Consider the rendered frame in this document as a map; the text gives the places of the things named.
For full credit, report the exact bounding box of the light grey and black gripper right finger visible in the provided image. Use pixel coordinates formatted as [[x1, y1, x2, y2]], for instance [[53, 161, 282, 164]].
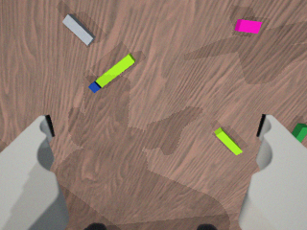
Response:
[[238, 114, 307, 230]]

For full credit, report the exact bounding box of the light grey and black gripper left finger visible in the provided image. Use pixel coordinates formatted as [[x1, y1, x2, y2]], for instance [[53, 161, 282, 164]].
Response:
[[0, 115, 69, 230]]

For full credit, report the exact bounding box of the small magenta block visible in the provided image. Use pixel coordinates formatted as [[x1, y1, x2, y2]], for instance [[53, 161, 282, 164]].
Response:
[[235, 19, 262, 34]]

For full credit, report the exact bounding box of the small blue block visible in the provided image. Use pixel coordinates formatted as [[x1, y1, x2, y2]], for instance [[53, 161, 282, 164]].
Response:
[[88, 80, 101, 93]]

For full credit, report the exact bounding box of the grey rectangular rod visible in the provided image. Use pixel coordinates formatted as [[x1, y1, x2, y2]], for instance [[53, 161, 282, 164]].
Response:
[[62, 14, 96, 45]]

